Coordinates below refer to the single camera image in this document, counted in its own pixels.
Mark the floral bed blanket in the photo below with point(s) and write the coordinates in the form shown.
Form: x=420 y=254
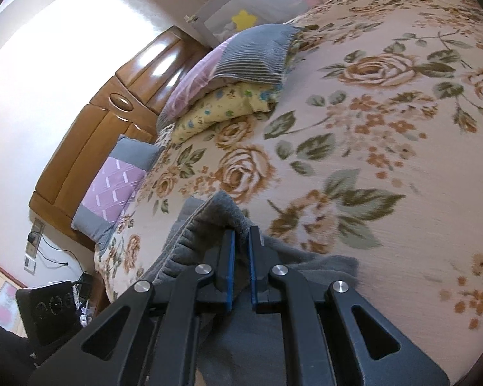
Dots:
x=373 y=151

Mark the pink grey striped pillow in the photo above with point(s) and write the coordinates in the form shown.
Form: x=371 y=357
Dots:
x=258 y=55

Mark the purple grey pillow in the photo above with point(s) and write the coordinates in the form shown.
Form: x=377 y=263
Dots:
x=113 y=187

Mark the black bedside device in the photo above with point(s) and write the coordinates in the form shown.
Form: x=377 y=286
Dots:
x=51 y=314

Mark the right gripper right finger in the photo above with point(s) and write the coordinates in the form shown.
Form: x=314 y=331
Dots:
x=331 y=334

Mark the yellow floral pillow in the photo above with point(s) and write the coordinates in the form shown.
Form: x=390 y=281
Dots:
x=228 y=102

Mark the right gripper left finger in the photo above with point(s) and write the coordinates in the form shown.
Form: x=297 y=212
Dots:
x=149 y=335

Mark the wooden headboard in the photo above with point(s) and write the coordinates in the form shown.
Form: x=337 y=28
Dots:
x=128 y=103

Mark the black charger with cable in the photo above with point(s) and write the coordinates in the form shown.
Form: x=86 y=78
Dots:
x=35 y=238

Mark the white wall outlet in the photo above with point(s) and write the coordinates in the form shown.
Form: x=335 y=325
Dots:
x=29 y=264

